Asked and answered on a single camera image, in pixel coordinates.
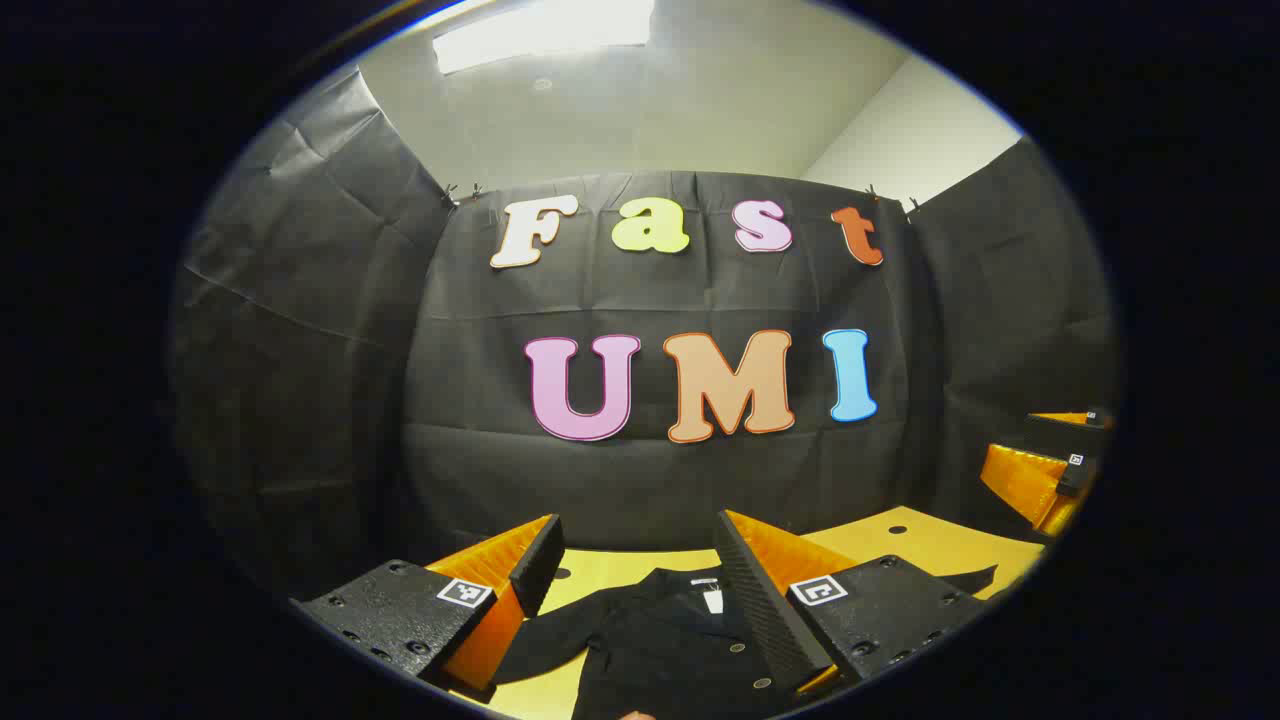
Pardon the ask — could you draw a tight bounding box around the black backdrop cloth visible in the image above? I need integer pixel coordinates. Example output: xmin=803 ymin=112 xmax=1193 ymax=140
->
xmin=168 ymin=65 xmax=1119 ymax=601

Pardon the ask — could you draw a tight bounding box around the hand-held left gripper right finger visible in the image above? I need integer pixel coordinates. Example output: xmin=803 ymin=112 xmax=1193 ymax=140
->
xmin=712 ymin=508 xmax=991 ymax=696

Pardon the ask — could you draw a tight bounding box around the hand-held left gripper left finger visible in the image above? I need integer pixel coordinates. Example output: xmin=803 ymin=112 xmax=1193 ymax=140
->
xmin=290 ymin=514 xmax=566 ymax=696

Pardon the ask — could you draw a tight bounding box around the black buttoned jacket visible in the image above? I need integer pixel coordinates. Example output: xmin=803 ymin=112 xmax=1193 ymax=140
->
xmin=490 ymin=565 xmax=1001 ymax=720

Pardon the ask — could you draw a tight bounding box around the ceiling light panel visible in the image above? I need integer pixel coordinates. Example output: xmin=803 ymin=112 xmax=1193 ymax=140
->
xmin=432 ymin=0 xmax=656 ymax=76

